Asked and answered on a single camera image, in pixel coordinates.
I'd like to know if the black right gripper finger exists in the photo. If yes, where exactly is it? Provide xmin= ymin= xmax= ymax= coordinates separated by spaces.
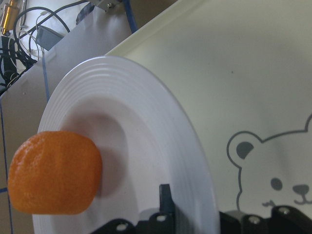
xmin=159 ymin=184 xmax=176 ymax=219

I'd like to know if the white round plate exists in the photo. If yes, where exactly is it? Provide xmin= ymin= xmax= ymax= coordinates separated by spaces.
xmin=33 ymin=56 xmax=220 ymax=234

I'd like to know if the orange fruit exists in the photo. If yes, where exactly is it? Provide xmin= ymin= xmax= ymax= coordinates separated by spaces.
xmin=8 ymin=131 xmax=102 ymax=215

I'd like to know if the cream bear tray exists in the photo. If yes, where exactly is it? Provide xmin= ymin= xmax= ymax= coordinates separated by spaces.
xmin=110 ymin=0 xmax=312 ymax=216

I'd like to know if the gold cylinder tool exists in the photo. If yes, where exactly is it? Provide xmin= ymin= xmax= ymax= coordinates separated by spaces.
xmin=0 ymin=0 xmax=20 ymax=36

